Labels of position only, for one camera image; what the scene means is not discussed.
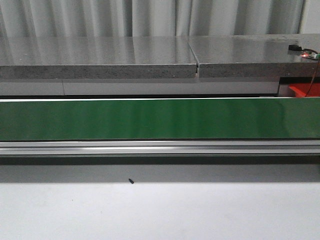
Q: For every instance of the right grey stone slab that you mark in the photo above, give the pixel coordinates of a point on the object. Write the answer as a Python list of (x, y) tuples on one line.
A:
[(265, 55)]

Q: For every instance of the aluminium conveyor frame rail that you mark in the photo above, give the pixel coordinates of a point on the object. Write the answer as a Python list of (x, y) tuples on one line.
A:
[(291, 147)]

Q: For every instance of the grey stone slab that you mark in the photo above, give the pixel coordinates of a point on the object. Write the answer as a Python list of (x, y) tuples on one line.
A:
[(97, 58), (265, 55)]

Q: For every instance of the small black device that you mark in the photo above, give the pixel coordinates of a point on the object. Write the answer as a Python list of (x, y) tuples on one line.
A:
[(294, 47)]

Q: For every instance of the grey pleated curtain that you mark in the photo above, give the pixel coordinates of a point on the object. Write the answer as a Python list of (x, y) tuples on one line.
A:
[(141, 18)]

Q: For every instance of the red plastic bin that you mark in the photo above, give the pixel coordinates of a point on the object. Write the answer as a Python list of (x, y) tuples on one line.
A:
[(302, 90)]

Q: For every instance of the left grey stone slab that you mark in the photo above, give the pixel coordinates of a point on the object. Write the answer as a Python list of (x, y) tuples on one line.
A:
[(97, 58)]

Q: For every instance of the green conveyor belt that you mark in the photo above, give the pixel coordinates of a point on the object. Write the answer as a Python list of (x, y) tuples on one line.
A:
[(146, 119)]

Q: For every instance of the circuit board with red light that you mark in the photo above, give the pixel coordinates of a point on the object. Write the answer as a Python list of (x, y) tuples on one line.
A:
[(310, 54)]

